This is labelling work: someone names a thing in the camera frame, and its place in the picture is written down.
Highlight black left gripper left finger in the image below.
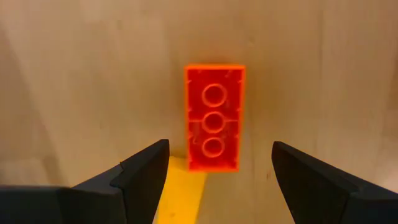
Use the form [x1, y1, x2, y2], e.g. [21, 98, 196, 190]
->
[0, 139, 170, 224]

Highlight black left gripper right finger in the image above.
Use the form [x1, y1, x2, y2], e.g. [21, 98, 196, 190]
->
[271, 141, 398, 224]

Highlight yellow block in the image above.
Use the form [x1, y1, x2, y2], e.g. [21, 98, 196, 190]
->
[154, 155, 208, 224]

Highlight long orange block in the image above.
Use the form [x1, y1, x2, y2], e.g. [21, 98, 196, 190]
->
[183, 63, 246, 172]

